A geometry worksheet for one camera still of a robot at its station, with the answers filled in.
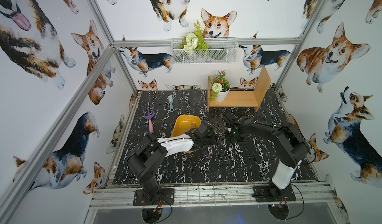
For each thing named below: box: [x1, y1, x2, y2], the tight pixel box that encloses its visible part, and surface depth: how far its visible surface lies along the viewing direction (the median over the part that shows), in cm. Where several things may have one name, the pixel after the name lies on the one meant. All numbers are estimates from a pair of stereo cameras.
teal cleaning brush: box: [168, 94, 175, 113], surface depth 116 cm
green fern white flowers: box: [178, 18, 209, 55], surface depth 82 cm
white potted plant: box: [208, 70, 231, 103], surface depth 98 cm
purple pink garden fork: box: [142, 108, 155, 134], surface depth 108 cm
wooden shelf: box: [206, 66, 272, 113], surface depth 106 cm
